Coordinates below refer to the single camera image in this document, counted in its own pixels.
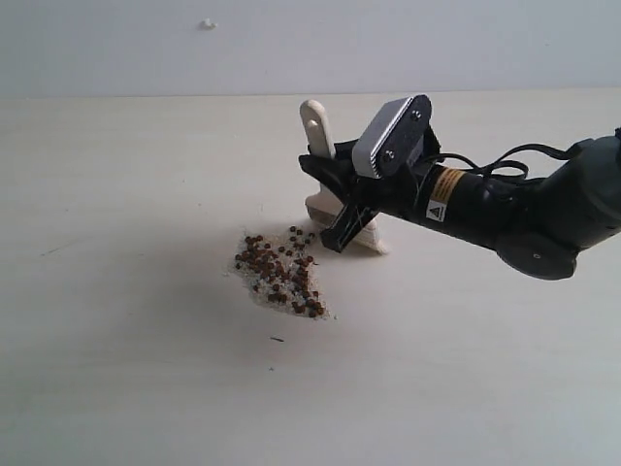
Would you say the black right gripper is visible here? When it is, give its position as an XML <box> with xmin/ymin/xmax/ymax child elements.
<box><xmin>298</xmin><ymin>124</ymin><xmax>440</xmax><ymax>252</ymax></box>

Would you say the white paint brush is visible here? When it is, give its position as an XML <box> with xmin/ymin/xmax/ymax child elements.
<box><xmin>299</xmin><ymin>98</ymin><xmax>390</xmax><ymax>257</ymax></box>

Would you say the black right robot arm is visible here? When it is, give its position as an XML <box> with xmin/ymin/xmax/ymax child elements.
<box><xmin>299</xmin><ymin>127</ymin><xmax>620</xmax><ymax>281</ymax></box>

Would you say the pile of grains and pellets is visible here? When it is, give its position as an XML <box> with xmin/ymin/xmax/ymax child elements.
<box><xmin>222</xmin><ymin>223</ymin><xmax>335</xmax><ymax>320</ymax></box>

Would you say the black right camera cable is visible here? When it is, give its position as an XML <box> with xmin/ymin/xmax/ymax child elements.
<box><xmin>411</xmin><ymin>143</ymin><xmax>583</xmax><ymax>188</ymax></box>

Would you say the white wall plug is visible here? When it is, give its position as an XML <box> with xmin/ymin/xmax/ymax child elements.
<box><xmin>198</xmin><ymin>18</ymin><xmax>217</xmax><ymax>30</ymax></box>

